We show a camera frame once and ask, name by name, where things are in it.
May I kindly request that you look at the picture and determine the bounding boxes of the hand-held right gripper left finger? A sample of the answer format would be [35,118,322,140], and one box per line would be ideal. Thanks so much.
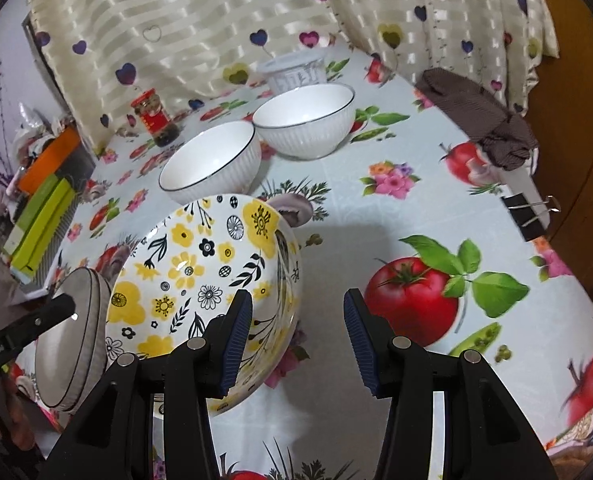
[46,289,254,480]

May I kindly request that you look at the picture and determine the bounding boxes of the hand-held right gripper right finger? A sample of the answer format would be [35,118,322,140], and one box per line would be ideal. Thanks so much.
[343,287,560,480]

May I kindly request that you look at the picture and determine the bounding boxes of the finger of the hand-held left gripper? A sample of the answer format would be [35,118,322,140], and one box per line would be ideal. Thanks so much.
[0,293,76,356]

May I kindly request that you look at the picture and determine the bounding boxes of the small white black-rimmed plate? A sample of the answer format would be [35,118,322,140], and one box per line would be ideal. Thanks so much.
[35,267,100,408]

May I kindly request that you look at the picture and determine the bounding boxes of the yellow floral ceramic bowl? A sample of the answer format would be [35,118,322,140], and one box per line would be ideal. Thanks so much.
[105,193,303,417]

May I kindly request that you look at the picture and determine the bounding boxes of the white ribbed bowl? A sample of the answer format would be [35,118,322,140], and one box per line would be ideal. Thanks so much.
[252,83,356,161]
[157,120,262,207]

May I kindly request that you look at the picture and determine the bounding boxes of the lime green flat box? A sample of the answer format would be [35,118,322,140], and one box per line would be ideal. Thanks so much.
[9,180,85,282]

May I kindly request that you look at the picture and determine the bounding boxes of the light green flat box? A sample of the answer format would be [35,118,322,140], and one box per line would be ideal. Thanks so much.
[1,175,62,263]

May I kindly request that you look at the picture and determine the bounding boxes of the vegetable-print tablecloth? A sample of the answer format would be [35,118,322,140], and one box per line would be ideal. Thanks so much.
[4,40,593,480]

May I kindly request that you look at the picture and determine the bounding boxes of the orange box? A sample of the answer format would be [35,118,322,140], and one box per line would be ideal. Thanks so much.
[16,125,85,196]

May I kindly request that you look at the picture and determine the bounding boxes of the clear plastic bag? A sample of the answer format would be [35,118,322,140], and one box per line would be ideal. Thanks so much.
[15,102,73,147]

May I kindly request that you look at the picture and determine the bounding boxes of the black binder clip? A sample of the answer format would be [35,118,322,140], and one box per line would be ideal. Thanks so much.
[501,193,563,229]

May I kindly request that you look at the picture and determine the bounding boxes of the red-labelled sauce jar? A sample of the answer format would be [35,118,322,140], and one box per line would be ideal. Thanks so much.
[130,87,182,147]

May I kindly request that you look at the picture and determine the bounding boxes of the brown ribbed cloth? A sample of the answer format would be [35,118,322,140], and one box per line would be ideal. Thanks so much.
[421,67,537,171]

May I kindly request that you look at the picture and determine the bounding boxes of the white plastic cup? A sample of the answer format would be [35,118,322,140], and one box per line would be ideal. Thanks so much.
[257,49,328,97]

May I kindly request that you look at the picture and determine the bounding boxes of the wooden door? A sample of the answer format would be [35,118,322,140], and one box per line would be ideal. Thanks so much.
[525,0,593,313]

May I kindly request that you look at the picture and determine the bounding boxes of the heart-print cream curtain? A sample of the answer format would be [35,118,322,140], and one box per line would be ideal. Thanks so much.
[24,0,563,157]

